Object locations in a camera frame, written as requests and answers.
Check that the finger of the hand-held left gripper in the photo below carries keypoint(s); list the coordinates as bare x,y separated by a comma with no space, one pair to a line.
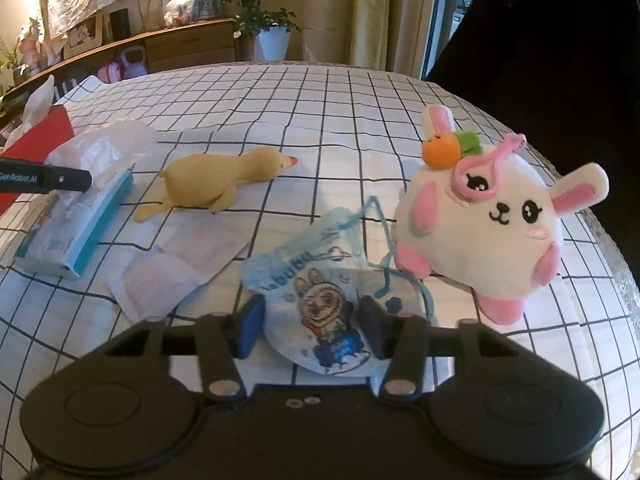
60,177

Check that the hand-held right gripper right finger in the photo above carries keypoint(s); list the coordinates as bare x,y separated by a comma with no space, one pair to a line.
372,327

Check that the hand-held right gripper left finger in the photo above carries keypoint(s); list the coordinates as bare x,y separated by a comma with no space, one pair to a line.
250,327

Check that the red tin box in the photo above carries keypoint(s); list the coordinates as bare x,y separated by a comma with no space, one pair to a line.
45,132

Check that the clear plastic bag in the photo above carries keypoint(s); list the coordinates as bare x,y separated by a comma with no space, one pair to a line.
100,145

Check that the teal and white box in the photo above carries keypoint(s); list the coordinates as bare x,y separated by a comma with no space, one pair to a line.
50,245

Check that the blue printed face mask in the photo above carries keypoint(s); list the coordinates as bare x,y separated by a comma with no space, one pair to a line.
320,280

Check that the white cloth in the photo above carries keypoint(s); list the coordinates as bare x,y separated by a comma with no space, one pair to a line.
37,105

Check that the white paper sheet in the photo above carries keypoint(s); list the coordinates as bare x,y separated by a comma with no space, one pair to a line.
165,270

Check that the pink kettlebell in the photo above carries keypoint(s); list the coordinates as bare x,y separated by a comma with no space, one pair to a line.
109,72

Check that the purple kettlebell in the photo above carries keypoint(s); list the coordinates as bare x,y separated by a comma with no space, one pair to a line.
132,62

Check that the yellow duck toy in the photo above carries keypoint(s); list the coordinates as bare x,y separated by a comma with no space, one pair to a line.
200,180

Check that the black speaker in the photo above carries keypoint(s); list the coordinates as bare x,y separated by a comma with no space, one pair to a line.
119,22

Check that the white pink bunny plush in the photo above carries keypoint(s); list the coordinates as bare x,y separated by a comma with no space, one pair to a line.
500,220

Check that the wooden cabinet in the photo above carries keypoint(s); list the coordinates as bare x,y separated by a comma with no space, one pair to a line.
190,45

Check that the pink wrapped bouquet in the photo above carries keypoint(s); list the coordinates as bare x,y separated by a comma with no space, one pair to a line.
180,7

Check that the checked white tablecloth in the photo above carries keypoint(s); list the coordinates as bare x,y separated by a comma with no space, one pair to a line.
325,110

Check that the white planter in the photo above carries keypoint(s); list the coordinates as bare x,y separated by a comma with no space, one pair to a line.
272,45

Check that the green potted plant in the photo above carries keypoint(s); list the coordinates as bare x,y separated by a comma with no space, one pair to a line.
255,5

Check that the yellow curtain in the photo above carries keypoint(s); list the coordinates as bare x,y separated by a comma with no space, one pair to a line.
360,10

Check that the black cloth covered chair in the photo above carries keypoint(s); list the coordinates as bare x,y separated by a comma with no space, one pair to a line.
550,35

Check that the white picture frame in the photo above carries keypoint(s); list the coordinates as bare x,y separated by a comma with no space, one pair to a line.
82,35

